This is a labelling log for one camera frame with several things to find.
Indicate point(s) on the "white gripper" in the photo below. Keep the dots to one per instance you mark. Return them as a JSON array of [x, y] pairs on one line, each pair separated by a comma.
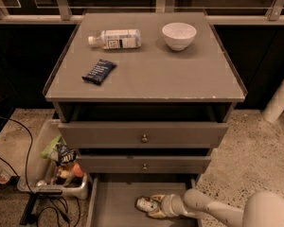
[[168, 205]]

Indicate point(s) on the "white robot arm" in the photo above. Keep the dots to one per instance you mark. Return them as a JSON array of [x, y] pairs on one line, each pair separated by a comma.
[[244, 184]]

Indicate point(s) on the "grey bottom drawer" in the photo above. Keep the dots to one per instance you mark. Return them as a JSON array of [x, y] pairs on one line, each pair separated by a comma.
[[113, 199]]

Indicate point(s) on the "grey drawer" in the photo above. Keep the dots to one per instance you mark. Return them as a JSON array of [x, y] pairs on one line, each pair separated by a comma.
[[113, 199], [144, 164], [143, 134]]

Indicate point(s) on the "grey middle drawer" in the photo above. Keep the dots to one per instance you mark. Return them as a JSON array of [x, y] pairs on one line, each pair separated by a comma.
[[144, 164]]

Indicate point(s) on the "grey top drawer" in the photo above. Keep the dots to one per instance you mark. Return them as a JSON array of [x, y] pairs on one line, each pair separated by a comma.
[[143, 134]]

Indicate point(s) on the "grey drawer cabinet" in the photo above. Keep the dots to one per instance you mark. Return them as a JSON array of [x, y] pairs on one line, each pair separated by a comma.
[[152, 83]]

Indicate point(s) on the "orange round fruit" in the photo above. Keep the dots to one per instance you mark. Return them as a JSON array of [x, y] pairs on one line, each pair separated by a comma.
[[77, 171]]

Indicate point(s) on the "blue chip bag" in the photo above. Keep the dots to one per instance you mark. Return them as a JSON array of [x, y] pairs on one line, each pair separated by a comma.
[[66, 155]]

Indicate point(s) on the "clear plastic storage bin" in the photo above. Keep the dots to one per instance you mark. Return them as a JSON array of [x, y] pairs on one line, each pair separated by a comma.
[[40, 173]]

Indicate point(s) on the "green snack bag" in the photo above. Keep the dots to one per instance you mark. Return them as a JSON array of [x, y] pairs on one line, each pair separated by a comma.
[[50, 151]]

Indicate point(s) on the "dark blue snack packet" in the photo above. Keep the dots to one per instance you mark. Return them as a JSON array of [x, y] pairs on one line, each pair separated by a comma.
[[99, 72]]

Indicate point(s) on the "white ceramic bowl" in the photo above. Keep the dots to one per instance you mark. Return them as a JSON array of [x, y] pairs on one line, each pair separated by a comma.
[[178, 36]]

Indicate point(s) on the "clear plastic water bottle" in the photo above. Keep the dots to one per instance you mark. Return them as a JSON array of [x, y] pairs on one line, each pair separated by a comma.
[[117, 39]]

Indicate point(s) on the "white metal railing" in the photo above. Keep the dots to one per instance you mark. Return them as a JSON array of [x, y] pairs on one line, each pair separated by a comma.
[[217, 12]]

